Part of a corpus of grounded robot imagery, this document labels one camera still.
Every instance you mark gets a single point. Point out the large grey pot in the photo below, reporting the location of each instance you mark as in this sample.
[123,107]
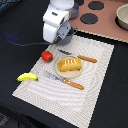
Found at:
[68,37]

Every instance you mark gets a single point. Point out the black burner disc near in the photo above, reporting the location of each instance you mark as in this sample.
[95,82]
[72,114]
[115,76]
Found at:
[89,18]

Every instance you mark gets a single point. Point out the white striped placemat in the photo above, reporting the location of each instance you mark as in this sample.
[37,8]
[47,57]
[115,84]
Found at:
[70,104]

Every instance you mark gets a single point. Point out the small grey pot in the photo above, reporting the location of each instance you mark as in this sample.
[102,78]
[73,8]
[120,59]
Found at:
[75,11]

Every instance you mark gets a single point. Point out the black burner disc far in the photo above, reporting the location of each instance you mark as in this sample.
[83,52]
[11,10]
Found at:
[96,5]

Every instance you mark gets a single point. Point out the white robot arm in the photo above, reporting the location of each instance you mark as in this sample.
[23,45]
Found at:
[56,18]

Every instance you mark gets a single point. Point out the black burner disc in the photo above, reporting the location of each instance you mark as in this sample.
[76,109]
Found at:
[96,5]
[89,18]

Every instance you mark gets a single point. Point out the knife with wooden handle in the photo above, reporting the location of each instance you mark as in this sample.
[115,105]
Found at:
[79,56]

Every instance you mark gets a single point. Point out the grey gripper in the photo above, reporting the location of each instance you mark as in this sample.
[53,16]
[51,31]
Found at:
[63,30]

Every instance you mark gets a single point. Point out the fork with wooden handle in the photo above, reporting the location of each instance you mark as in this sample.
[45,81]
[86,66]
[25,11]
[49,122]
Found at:
[68,82]

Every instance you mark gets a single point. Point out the yellow toy banana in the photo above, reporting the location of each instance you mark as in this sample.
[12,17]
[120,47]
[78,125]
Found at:
[27,76]

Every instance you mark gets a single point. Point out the round beige plate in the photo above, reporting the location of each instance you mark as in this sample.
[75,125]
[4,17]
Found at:
[66,74]

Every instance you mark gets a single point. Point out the pink wooden board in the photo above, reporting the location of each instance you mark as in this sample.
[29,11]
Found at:
[106,25]

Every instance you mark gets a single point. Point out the red toy bell pepper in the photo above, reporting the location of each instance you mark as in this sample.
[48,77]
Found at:
[47,56]

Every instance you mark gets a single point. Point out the orange toy bread loaf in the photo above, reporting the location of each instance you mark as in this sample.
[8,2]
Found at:
[70,64]

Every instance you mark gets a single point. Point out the cream bowl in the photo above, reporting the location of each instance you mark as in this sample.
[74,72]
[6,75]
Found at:
[122,15]

